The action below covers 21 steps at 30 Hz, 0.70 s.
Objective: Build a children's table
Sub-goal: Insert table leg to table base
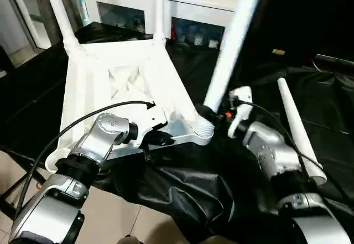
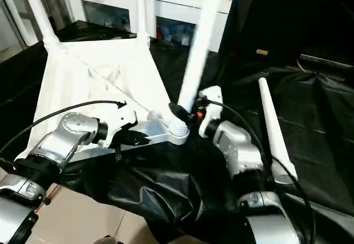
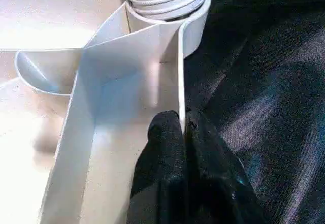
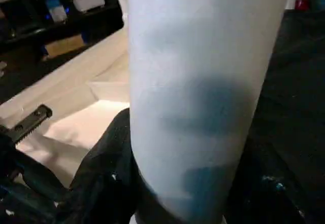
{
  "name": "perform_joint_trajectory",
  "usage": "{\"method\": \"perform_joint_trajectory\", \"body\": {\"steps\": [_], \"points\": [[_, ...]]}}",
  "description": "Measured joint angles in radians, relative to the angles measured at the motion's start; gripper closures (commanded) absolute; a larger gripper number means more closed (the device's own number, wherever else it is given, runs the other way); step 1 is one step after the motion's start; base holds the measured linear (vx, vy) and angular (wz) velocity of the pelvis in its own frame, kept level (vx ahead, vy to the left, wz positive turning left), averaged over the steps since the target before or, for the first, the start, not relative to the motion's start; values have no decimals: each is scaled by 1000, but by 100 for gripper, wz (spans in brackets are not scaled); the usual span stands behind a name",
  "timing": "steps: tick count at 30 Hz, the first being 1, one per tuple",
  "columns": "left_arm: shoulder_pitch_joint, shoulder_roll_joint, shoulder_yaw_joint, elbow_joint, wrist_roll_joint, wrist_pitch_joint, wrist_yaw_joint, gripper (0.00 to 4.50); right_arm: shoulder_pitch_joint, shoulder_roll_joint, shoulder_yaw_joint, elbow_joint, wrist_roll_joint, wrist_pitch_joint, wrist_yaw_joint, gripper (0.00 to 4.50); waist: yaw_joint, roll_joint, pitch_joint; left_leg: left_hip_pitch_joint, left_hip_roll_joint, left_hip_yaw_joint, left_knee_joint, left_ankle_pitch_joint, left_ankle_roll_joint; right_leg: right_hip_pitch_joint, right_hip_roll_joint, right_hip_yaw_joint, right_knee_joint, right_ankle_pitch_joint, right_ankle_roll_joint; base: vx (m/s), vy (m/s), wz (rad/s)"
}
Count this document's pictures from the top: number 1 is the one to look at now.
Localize white plastic table leg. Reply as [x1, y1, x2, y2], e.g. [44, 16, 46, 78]
[192, 0, 266, 139]
[41, 0, 84, 54]
[153, 0, 168, 46]
[277, 77, 328, 186]

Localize white plastic table top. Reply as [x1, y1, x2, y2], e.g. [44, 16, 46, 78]
[45, 38, 216, 173]

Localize black mat cover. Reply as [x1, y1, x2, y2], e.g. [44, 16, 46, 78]
[0, 21, 354, 244]

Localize long black pole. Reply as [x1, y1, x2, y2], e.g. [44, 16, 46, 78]
[315, 53, 354, 65]

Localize black metal stand leg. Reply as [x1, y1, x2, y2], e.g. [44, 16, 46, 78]
[0, 148, 46, 210]

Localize grey metal rack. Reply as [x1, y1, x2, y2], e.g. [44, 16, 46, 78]
[0, 0, 90, 69]

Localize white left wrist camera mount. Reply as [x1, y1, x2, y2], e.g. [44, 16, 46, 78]
[132, 102, 169, 150]

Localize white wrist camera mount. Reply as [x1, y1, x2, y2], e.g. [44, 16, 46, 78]
[227, 86, 254, 139]
[132, 102, 169, 150]

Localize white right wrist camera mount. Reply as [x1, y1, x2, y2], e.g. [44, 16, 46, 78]
[227, 86, 254, 139]

